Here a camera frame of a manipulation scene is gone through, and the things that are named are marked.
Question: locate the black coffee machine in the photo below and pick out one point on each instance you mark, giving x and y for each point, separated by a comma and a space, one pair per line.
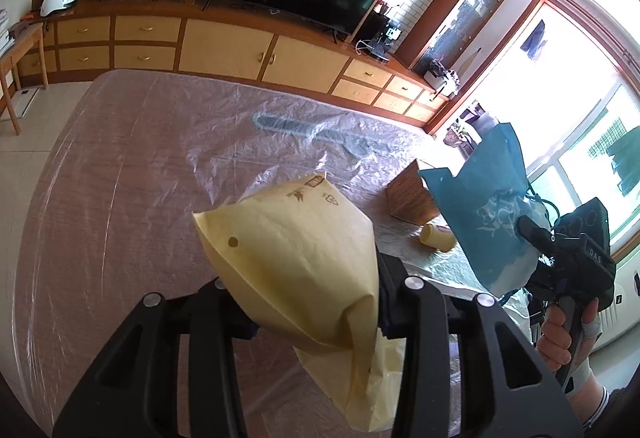
389, 37

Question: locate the blue plastic bag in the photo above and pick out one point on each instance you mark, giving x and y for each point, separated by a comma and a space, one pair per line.
490, 198

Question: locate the long wooden drawer sideboard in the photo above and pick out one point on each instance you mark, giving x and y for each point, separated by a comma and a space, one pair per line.
220, 50

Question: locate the white helmet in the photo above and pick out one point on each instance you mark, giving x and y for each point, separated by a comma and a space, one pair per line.
57, 1

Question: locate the white floor scale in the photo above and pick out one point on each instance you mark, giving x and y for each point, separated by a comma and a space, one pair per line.
24, 101

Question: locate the white storage box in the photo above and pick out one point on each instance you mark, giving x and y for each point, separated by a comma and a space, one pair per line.
440, 77

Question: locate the potted plant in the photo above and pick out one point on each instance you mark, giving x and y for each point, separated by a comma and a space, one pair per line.
460, 135

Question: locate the small wooden desk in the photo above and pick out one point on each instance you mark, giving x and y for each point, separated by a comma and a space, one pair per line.
20, 42

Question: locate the blue hanging garment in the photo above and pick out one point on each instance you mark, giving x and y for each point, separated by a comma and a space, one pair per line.
534, 40

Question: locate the person's right hand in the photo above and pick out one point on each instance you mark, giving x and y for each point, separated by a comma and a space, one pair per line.
555, 338

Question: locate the person's right forearm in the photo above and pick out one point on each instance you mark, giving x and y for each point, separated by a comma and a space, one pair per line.
595, 408

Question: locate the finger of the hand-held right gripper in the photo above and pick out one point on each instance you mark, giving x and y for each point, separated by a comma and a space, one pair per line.
535, 233
540, 285

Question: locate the black countertop box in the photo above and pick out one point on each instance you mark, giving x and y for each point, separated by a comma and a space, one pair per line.
370, 30

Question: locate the yellow paper bag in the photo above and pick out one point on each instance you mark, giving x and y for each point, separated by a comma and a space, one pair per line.
300, 268

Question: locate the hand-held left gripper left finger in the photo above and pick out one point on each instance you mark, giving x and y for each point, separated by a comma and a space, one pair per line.
210, 318

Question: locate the curtain rod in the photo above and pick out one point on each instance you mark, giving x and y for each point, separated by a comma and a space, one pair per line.
580, 10

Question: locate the small yellow cup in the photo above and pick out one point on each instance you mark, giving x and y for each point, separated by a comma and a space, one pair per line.
437, 238

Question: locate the dark hanging garment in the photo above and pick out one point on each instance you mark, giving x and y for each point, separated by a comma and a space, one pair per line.
627, 157

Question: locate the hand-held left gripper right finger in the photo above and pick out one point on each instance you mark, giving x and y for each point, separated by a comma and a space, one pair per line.
395, 303

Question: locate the brown wooden box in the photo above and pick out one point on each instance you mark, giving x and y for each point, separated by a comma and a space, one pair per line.
410, 198

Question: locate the dark glass cabinet door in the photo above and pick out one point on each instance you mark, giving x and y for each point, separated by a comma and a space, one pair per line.
475, 12

